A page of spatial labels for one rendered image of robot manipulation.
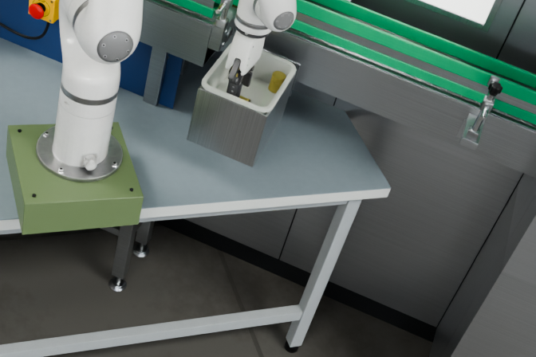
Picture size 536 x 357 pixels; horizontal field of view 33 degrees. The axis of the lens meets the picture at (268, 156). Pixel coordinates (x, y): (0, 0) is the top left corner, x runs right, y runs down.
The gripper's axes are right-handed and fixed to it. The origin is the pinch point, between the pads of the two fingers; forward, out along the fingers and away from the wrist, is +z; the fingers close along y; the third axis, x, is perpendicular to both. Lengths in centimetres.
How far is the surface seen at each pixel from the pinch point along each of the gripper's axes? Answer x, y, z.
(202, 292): -4, -25, 101
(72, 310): -33, 4, 100
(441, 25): 35, -45, -9
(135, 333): -8, 15, 81
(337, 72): 16.9, -22.5, 1.3
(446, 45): 38, -33, -11
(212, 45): -12.2, -10.9, 0.7
